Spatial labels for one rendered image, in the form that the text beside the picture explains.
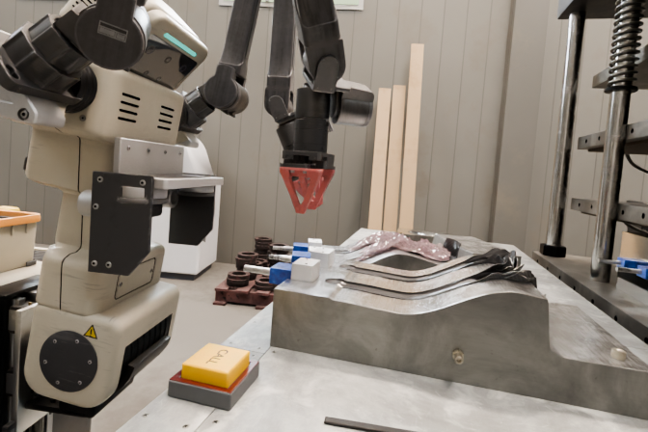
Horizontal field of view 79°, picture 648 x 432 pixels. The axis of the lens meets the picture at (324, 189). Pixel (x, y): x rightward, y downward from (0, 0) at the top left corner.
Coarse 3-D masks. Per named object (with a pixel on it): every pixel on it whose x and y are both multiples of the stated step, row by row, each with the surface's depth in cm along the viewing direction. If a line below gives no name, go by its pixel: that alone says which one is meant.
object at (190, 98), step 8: (184, 96) 92; (192, 96) 91; (200, 96) 91; (192, 104) 91; (200, 104) 91; (192, 112) 91; (200, 112) 92; (208, 112) 94; (192, 120) 92; (200, 120) 93; (184, 128) 91; (192, 128) 94; (200, 128) 99
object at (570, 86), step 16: (576, 16) 161; (576, 32) 161; (576, 48) 161; (576, 64) 161; (576, 80) 161; (576, 96) 162; (560, 112) 164; (560, 128) 164; (560, 144) 164; (560, 160) 164; (560, 176) 164; (560, 192) 164; (560, 208) 164; (560, 224) 164; (560, 240) 165; (560, 256) 164
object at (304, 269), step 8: (280, 264) 68; (288, 264) 69; (296, 264) 64; (304, 264) 64; (312, 264) 65; (256, 272) 68; (264, 272) 68; (272, 272) 66; (280, 272) 66; (288, 272) 65; (296, 272) 64; (304, 272) 64; (312, 272) 64; (272, 280) 66; (280, 280) 66; (296, 280) 64; (304, 280) 64; (312, 280) 65
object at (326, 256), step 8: (320, 248) 79; (272, 256) 79; (280, 256) 79; (288, 256) 79; (296, 256) 76; (304, 256) 76; (312, 256) 75; (320, 256) 75; (328, 256) 74; (320, 264) 75; (328, 264) 74
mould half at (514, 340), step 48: (288, 288) 60; (336, 288) 62; (432, 288) 64; (480, 288) 55; (528, 288) 54; (288, 336) 59; (336, 336) 57; (384, 336) 55; (432, 336) 54; (480, 336) 52; (528, 336) 51; (576, 336) 57; (480, 384) 52; (528, 384) 51; (576, 384) 50; (624, 384) 48
